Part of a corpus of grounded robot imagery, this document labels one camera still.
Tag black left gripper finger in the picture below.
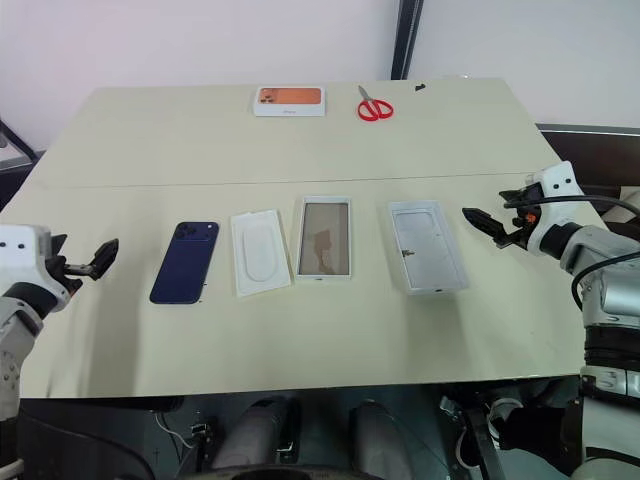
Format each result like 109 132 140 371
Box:
97 238 121 271
63 248 109 280

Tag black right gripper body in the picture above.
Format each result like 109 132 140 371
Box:
498 182 545 251

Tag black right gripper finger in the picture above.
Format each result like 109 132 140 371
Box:
461 207 512 238
491 226 526 250

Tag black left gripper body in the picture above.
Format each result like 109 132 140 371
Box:
47 232 86 297

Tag white phone box lid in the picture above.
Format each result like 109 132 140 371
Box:
388 199 471 297

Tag dark blue smartphone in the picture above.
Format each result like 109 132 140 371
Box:
149 220 222 307

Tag white paper insert tray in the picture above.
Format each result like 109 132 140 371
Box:
229 208 293 300

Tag white phone box bottom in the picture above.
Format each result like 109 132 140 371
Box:
294 195 355 282

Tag white box with orange phone print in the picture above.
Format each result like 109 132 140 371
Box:
253 85 328 119

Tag dark side cabinet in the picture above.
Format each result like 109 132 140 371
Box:
535 122 640 224

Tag dark metal shelf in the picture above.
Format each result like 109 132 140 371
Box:
0 114 38 174

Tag black vertical pole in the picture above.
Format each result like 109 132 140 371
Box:
389 0 427 80

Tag grey rounded shape under table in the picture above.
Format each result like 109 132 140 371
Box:
213 394 302 472

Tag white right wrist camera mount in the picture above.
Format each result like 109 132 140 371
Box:
524 162 585 256

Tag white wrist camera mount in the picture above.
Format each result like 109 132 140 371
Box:
524 162 585 256
0 223 72 314

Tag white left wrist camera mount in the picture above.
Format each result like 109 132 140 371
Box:
0 223 72 314

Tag red handled scissors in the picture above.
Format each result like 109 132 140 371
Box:
356 84 395 123

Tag thin white cable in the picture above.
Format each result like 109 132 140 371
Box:
153 412 199 452

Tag black metal bracket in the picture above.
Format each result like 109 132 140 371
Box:
438 394 502 480

